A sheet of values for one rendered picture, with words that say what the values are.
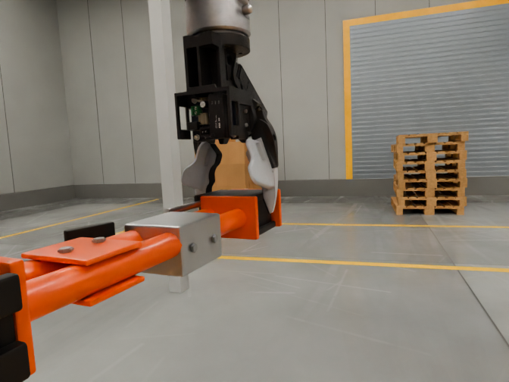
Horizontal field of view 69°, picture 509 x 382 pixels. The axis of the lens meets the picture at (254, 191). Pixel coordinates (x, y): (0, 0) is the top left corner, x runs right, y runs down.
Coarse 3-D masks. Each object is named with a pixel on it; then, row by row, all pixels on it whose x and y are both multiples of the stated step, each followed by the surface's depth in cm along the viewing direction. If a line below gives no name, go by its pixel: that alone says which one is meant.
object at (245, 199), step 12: (228, 192) 48; (240, 192) 48; (252, 192) 47; (204, 204) 45; (216, 204) 44; (228, 204) 44; (240, 204) 43; (252, 204) 42; (264, 204) 48; (276, 204) 49; (252, 216) 42; (264, 216) 48; (276, 216) 50; (240, 228) 43; (252, 228) 43; (264, 228) 46
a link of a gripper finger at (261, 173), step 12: (252, 144) 44; (252, 156) 43; (264, 156) 45; (252, 168) 42; (264, 168) 45; (276, 168) 46; (252, 180) 41; (264, 180) 44; (276, 180) 46; (264, 192) 46; (276, 192) 46
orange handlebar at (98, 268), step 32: (224, 224) 38; (32, 256) 25; (64, 256) 24; (96, 256) 23; (128, 256) 26; (160, 256) 29; (32, 288) 20; (64, 288) 21; (96, 288) 23; (128, 288) 26; (32, 320) 20
